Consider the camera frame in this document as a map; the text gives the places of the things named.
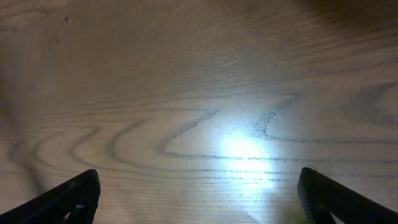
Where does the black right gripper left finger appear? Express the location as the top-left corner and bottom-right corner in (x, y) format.
(1, 169), (101, 224)

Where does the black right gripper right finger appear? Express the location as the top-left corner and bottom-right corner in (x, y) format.
(297, 167), (397, 224)

